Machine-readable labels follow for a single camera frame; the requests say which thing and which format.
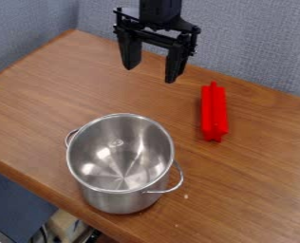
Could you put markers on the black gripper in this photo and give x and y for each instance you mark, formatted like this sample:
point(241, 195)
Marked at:
point(156, 14)

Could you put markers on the red plastic block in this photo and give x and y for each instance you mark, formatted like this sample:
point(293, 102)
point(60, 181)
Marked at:
point(214, 124)

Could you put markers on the stainless steel pot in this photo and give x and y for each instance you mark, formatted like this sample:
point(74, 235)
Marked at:
point(119, 156)

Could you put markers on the beige box under table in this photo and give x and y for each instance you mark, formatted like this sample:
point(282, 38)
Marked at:
point(66, 226)

